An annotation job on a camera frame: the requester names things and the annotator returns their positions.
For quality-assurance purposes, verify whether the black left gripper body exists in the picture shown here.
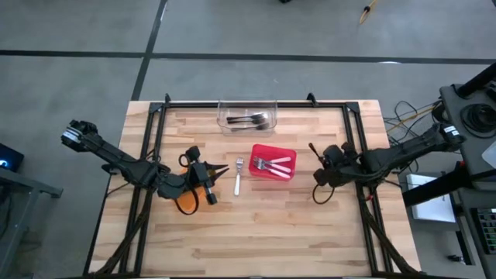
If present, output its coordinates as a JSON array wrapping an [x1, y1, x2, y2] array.
[[157, 146, 218, 205]]

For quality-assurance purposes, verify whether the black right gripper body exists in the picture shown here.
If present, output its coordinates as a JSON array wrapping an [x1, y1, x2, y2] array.
[[312, 142, 363, 187]]

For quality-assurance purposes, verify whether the orange translucent plastic bin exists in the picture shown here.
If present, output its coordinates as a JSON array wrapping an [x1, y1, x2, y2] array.
[[174, 181, 212, 216]]

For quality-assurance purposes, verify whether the white-handled silver fork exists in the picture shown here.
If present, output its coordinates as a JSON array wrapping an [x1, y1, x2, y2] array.
[[253, 155, 293, 174], [263, 156, 293, 166], [252, 160, 291, 180], [233, 157, 245, 197]]

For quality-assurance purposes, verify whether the red plastic bin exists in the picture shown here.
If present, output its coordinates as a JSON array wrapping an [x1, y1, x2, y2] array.
[[248, 143, 298, 182]]

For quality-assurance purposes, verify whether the clear plastic bin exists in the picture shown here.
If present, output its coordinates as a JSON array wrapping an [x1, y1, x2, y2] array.
[[216, 99, 279, 137]]

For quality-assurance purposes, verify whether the white paper box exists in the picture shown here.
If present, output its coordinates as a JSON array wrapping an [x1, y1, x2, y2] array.
[[405, 173, 457, 224]]

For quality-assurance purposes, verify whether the grey equipment cart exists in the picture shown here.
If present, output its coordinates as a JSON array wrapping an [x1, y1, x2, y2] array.
[[402, 64, 496, 279]]

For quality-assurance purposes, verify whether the grey metal desk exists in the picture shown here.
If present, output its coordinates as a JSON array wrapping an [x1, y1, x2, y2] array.
[[0, 166, 64, 279]]

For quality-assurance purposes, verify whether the black control keypad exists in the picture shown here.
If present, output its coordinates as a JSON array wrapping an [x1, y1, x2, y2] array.
[[475, 207, 496, 256]]

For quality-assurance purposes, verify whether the black computer with blue light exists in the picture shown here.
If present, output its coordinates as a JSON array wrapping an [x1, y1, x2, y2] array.
[[0, 142, 25, 174]]

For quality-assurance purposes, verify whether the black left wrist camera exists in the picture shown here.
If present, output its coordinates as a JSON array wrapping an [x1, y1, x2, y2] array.
[[192, 161, 212, 185]]

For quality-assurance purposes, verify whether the black metal table frame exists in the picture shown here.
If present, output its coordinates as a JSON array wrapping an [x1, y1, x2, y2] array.
[[83, 99, 418, 279]]

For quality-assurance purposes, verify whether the loose black cable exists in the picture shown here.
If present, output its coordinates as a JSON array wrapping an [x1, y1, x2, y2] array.
[[393, 99, 422, 122]]

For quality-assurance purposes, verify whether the thin yellow wire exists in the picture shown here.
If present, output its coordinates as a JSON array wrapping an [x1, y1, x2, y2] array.
[[386, 105, 441, 133]]

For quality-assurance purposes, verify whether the coiled black cable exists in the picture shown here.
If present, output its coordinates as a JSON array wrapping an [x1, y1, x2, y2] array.
[[460, 103, 496, 140]]

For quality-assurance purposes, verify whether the yellow hanging cord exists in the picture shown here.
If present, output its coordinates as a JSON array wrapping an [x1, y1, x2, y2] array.
[[358, 0, 380, 26]]

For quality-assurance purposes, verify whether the black metal post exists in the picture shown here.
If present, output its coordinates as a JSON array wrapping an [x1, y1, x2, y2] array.
[[456, 64, 496, 98]]

